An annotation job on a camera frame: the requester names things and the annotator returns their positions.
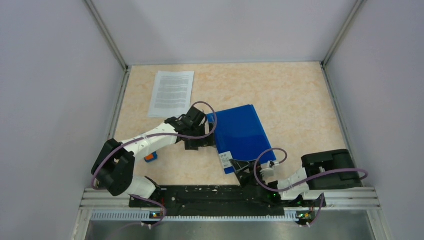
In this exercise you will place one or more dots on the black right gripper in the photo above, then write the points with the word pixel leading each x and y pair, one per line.
pixel 240 166

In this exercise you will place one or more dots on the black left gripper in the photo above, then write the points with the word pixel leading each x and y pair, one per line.
pixel 207 141

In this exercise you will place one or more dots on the blue plastic folder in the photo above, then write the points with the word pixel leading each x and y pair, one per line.
pixel 239 135

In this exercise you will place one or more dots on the white printed paper files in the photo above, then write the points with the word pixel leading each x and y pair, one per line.
pixel 171 95

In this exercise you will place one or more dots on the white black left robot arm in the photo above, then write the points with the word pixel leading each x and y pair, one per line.
pixel 114 167

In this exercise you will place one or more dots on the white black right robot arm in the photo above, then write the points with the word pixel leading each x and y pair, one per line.
pixel 319 172

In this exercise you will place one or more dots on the blue orange stapler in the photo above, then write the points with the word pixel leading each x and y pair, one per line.
pixel 151 157

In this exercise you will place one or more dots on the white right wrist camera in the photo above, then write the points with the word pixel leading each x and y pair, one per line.
pixel 268 169

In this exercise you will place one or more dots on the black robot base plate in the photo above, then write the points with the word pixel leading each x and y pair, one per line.
pixel 227 201

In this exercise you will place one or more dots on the aluminium frame rail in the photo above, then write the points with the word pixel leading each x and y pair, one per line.
pixel 359 198

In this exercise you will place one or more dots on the white slotted cable duct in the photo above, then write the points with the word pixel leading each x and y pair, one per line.
pixel 147 216

